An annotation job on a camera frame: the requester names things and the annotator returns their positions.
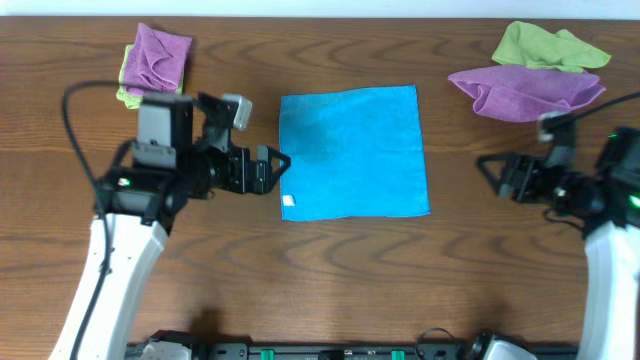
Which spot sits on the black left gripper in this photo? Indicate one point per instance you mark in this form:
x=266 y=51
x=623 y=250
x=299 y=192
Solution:
x=254 y=176

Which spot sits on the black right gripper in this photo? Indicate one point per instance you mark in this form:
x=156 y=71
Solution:
x=516 y=176

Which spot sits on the blue microfibre cloth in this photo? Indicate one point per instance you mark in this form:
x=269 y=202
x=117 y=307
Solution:
x=355 y=153

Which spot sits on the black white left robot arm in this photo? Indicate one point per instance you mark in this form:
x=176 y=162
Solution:
x=182 y=151

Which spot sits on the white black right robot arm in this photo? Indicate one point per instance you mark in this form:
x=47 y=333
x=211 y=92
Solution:
x=607 y=206

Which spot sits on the white cloth label tag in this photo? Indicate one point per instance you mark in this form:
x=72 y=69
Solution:
x=288 y=201

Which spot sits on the crumpled purple cloth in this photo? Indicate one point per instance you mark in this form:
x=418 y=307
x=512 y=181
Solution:
x=514 y=93

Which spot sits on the folded green cloth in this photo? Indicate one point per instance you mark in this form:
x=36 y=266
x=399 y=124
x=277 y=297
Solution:
x=150 y=67

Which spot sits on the folded purple cloth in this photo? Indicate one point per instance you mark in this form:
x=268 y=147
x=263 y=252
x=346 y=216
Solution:
x=147 y=36

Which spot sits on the crumpled green cloth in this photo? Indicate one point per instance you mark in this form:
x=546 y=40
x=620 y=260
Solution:
x=533 y=47

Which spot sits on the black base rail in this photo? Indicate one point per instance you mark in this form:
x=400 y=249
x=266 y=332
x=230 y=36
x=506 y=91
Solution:
x=435 y=343

